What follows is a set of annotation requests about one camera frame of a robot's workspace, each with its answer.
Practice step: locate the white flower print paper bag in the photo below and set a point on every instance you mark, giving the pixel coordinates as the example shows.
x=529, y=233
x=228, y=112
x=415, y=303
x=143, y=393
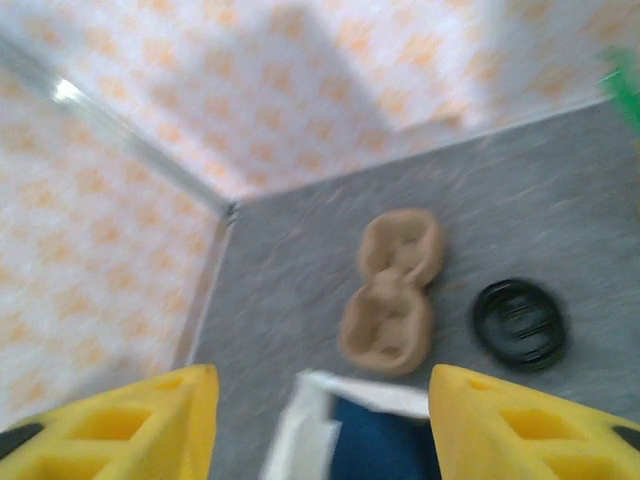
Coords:
x=300, y=440

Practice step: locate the aluminium frame post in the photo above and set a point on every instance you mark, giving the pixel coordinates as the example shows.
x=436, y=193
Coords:
x=125, y=140

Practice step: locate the white orange patterned backdrop cloth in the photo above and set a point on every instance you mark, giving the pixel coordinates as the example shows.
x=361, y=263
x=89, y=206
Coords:
x=150, y=60

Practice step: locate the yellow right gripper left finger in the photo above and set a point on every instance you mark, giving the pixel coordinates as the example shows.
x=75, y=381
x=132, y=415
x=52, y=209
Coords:
x=125, y=435

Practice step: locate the stack of black lids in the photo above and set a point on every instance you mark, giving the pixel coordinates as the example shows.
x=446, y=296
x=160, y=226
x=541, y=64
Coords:
x=485, y=325

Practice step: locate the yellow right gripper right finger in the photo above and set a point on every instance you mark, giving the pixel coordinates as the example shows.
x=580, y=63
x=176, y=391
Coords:
x=525, y=435

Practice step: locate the aluminium table side rail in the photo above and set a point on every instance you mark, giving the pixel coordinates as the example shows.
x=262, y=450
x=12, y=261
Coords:
x=205, y=290

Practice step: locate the brown pulp cup carrier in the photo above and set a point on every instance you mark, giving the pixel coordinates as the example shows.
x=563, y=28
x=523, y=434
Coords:
x=390, y=320

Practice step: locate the green wrapped straw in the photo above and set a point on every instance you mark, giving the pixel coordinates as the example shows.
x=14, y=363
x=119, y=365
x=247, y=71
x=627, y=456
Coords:
x=625, y=85

